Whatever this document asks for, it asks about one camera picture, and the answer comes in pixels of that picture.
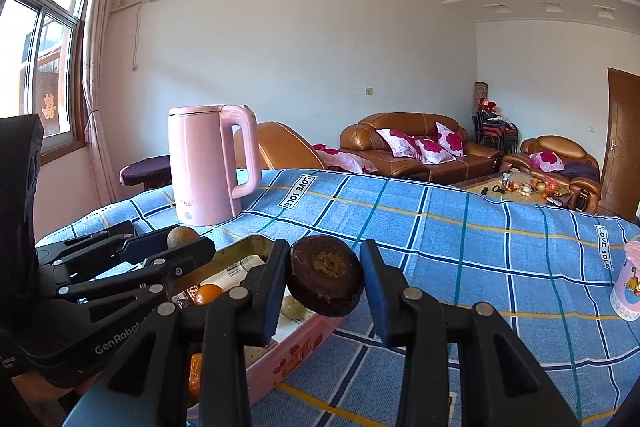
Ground dark brown pomegranate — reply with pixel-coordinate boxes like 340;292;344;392
289;235;365;318

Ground pink curtain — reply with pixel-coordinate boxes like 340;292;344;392
80;0;128;208

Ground red and white cloth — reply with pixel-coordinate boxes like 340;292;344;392
312;144;381;174

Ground window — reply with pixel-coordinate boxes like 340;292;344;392
0;0;96;165

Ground dark purple stool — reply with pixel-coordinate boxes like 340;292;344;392
120;155;172;192

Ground pink cartoon cup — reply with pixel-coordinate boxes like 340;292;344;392
610;241;640;323

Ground brown wooden door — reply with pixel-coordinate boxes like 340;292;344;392
600;67;640;218

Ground orange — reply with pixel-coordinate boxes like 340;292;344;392
195;284;225;306

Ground pink electric kettle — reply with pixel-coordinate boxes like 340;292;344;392
167;104;261;227

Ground blue plaid tablecloth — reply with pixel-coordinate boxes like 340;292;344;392
35;168;640;427

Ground coffee table with food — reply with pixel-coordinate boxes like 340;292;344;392
465;171;576;210

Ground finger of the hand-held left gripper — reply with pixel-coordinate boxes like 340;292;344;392
50;234;217;303
35;227;173;268

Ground brown leather sofa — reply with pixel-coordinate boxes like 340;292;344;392
340;112;503;182

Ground small orange kumquat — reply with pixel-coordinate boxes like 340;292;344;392
187;352;203;403

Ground purple blanket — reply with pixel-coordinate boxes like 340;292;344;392
562;161;601;182

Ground stack of dark chairs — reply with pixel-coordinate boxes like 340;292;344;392
472;109;518;152

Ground brown leather armchair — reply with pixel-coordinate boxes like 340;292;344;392
501;135;601;215
234;122;328;172

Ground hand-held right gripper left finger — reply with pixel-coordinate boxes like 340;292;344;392
62;238;292;427

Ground pink rectangular tin box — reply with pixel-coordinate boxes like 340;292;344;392
175;237;346;408

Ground small tan longan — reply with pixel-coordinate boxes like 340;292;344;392
166;227;201;253

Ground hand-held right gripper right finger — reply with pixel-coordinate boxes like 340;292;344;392
359;238;583;427

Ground white cushion red flowers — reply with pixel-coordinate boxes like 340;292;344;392
436;122;468;156
414;137;457;165
529;150;566;172
376;128;423;159

